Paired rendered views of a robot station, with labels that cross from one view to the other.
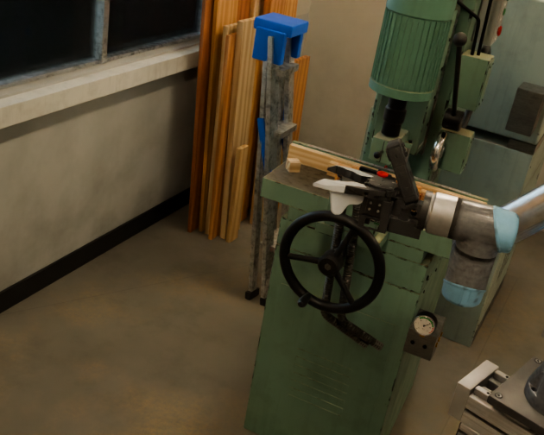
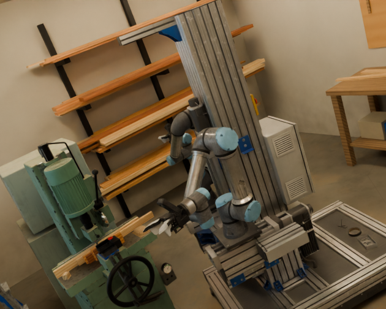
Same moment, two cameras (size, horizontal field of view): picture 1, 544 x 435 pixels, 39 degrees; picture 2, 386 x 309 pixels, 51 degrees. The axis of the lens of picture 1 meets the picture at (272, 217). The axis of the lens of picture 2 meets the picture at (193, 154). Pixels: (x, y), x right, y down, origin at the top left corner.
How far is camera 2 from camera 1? 1.00 m
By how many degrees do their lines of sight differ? 46
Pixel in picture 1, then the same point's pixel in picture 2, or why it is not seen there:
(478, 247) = (204, 204)
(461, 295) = (211, 222)
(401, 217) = (181, 219)
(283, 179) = (73, 282)
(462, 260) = (203, 212)
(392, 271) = (140, 265)
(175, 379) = not seen: outside the picture
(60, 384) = not seen: outside the picture
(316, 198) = (94, 273)
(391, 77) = (79, 206)
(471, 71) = (88, 184)
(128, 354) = not seen: outside the picture
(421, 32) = (76, 182)
